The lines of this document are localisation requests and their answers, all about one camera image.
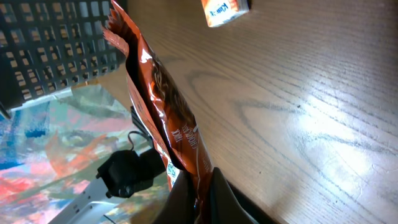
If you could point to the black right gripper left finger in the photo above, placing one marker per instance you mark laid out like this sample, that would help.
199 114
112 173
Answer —
180 205

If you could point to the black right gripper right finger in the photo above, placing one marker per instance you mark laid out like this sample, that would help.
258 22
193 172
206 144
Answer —
230 206

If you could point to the orange Top chocolate bar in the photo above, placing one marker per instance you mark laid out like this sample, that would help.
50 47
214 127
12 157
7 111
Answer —
161 107

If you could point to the small orange box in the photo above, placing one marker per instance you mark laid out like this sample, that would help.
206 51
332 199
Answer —
219 12

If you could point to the grey plastic basket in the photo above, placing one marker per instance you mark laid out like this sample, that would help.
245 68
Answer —
50 45

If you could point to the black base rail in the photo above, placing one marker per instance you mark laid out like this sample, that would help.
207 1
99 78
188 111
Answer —
118 178

